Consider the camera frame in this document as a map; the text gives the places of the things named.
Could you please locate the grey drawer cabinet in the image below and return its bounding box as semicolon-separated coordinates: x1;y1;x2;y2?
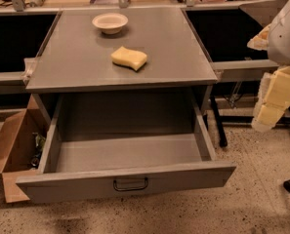
26;8;217;134

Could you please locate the green item in box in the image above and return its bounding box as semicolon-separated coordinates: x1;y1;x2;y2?
33;133;46;152

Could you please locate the yellow sponge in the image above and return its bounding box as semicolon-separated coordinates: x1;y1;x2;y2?
110;47;147;71

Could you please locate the open grey top drawer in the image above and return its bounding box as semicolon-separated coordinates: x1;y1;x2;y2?
17;91;235;203

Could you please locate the brown cardboard box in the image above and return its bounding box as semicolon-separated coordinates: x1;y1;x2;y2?
0;97;49;203

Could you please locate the black drawer handle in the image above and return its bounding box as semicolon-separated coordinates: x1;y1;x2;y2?
113;177;148;192

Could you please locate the white bowl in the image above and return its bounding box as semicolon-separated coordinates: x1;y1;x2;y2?
92;13;128;35

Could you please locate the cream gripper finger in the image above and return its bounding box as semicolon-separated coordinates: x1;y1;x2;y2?
247;25;270;51
251;66;290;133

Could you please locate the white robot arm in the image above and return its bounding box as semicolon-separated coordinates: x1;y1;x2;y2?
247;0;290;133

